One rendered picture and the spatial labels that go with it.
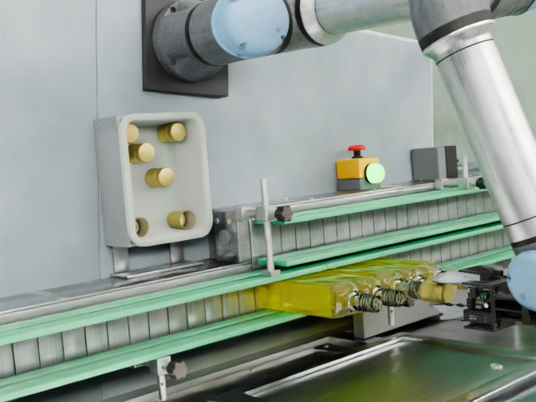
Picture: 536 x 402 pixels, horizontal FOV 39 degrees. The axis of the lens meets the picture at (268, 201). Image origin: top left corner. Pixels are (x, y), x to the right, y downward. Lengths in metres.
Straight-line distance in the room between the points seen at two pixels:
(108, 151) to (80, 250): 0.18
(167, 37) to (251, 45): 0.19
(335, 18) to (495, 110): 0.42
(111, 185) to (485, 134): 0.65
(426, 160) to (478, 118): 0.95
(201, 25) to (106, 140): 0.25
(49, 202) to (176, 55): 0.34
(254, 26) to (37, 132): 0.39
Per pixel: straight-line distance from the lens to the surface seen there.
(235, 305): 1.38
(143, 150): 1.33
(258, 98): 1.59
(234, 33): 1.26
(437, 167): 1.89
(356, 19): 1.26
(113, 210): 1.33
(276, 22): 1.30
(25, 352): 1.18
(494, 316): 1.17
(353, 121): 1.79
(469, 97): 0.97
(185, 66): 1.40
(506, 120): 0.96
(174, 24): 1.39
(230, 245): 1.38
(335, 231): 1.54
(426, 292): 1.30
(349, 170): 1.70
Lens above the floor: 1.94
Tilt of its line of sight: 48 degrees down
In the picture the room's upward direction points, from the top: 89 degrees clockwise
